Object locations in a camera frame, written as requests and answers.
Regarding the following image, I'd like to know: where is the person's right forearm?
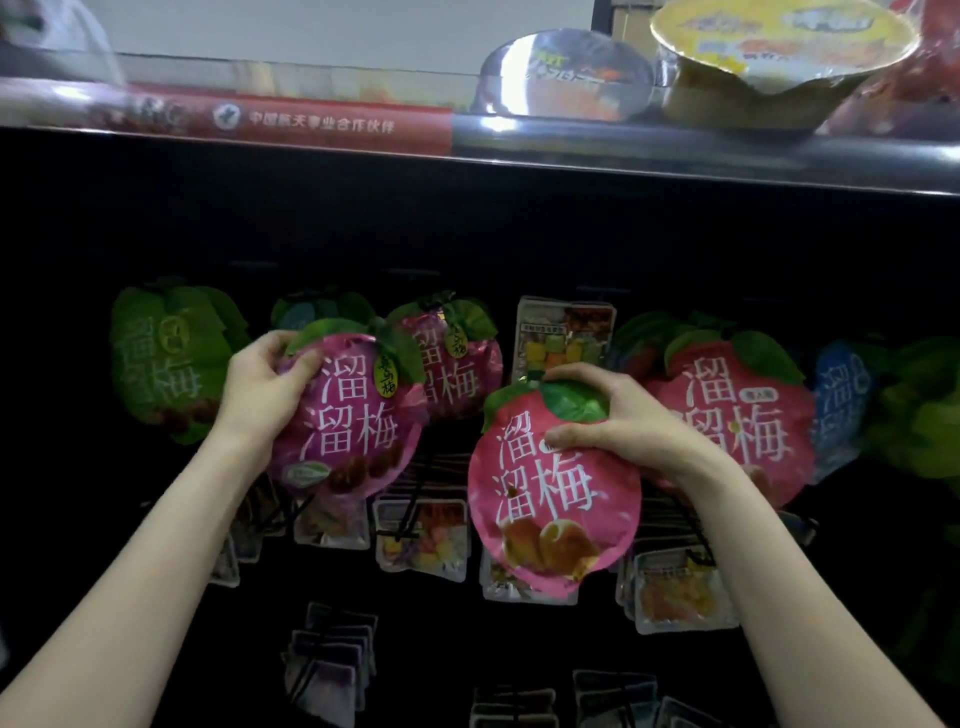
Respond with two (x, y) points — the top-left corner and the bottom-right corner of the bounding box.
(697, 465), (947, 728)

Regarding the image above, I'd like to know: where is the blue round snack bag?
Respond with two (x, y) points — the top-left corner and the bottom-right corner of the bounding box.
(810, 340), (884, 482)

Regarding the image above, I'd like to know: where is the yellow lidded bowl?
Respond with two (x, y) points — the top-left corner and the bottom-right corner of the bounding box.
(649, 0), (924, 137)

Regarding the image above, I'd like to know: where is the person's left hand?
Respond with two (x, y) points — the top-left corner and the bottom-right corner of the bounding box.
(210, 330), (324, 467)

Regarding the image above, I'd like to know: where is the small clear purple-label pouch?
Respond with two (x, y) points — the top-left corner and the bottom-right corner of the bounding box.
(282, 600), (380, 728)

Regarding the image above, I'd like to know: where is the large green round snack bag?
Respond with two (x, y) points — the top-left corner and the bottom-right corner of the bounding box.
(108, 280), (252, 447)

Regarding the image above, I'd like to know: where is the person's left forearm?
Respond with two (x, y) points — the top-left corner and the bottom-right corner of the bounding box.
(0, 435), (279, 728)

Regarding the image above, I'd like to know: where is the clear yellow-label candy bag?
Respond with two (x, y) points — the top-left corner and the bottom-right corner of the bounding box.
(630, 543), (741, 636)

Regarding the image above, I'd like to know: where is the row of small clear pouches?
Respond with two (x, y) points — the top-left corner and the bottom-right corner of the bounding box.
(468, 667), (722, 728)

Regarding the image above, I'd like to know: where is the person's right hand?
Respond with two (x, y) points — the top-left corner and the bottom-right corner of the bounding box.
(543, 363), (737, 497)

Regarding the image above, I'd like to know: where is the clear colourful-cube candy bag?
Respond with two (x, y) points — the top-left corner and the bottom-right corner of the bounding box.
(375, 495), (474, 584)
(513, 295), (620, 387)

